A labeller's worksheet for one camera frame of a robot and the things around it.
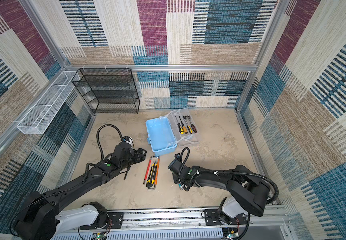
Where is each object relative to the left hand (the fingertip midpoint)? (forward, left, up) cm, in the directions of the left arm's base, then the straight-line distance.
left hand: (142, 150), depth 84 cm
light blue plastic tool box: (+17, -19, -2) cm, 25 cm away
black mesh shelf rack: (+48, +30, +4) cm, 57 cm away
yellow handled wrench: (+16, -27, 0) cm, 31 cm away
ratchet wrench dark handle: (+16, -29, 0) cm, 33 cm away
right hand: (-10, -21, -13) cm, 27 cm away
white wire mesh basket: (+6, +46, +21) cm, 51 cm away
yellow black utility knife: (-10, -5, -12) cm, 16 cm away
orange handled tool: (-7, -7, -12) cm, 16 cm away
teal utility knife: (-22, -20, +8) cm, 31 cm away
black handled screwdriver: (+15, -21, 0) cm, 26 cm away
